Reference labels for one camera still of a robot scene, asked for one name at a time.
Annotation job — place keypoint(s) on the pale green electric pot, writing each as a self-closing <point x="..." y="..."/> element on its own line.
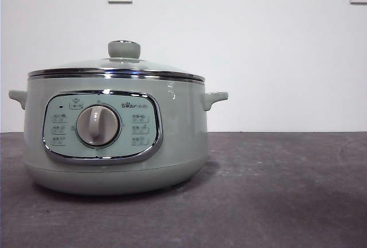
<point x="177" y="133"/>

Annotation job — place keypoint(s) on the glass lid with green knob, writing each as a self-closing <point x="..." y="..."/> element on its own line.
<point x="124" y="49"/>

